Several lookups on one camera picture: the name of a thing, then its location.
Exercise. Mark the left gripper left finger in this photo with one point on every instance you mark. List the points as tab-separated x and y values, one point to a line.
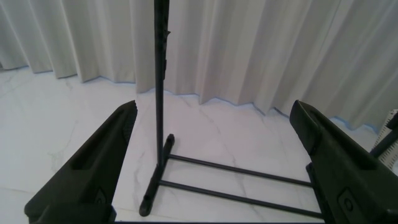
62	199

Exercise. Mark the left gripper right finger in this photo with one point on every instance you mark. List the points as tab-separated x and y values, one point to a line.
379	199

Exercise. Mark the black clothes rack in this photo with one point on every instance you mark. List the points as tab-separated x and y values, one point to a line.
160	93

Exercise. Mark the white curtain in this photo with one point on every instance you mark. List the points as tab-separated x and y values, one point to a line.
248	46

